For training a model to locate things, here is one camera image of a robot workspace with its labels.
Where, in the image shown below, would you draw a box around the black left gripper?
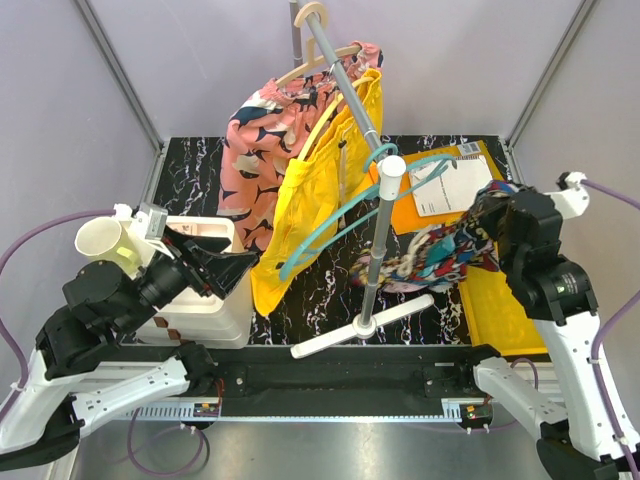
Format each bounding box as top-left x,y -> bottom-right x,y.
118,225 -> 260,334

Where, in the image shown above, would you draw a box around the comic print shorts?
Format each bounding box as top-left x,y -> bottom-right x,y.
378,180 -> 525,293

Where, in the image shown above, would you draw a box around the teal plastic hanger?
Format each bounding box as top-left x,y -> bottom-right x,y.
277,154 -> 457,282

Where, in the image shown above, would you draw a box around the yellow shorts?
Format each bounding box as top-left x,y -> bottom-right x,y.
250,100 -> 370,316

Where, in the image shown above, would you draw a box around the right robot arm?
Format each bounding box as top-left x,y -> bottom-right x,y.
453,187 -> 639,479

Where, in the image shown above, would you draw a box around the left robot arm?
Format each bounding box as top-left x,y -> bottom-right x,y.
1,228 -> 258,471

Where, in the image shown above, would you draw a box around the pink patterned shorts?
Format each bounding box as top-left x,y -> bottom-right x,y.
218,39 -> 386,256

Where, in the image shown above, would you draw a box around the beige wooden hanger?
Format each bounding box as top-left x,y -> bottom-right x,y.
275,1 -> 362,88

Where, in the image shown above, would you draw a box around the white paper booklet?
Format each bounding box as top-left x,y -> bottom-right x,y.
408,154 -> 493,217

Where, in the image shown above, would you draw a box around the orange envelope with label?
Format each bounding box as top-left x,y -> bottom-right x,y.
391,140 -> 506,235

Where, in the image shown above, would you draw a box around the white foam box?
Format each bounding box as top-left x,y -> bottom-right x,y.
135,216 -> 254,349

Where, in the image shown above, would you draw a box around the yellow plastic tray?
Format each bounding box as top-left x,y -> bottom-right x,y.
459,267 -> 548,357

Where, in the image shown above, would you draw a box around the silver clothes rack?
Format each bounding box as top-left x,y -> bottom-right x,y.
289,0 -> 436,360

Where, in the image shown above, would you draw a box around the cream yellow mug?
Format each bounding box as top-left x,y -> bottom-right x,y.
74,217 -> 142,275

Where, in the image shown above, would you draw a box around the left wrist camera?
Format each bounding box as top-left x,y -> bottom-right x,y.
112,202 -> 175,259

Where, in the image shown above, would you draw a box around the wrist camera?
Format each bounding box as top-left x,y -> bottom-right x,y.
546,172 -> 590,220
112,202 -> 175,259

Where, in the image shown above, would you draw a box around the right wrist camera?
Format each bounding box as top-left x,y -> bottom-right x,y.
546,172 -> 590,220

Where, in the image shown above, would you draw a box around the white cable duct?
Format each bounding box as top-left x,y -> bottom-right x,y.
123,394 -> 493,424

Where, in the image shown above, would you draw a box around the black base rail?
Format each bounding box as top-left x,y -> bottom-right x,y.
192,345 -> 498,408

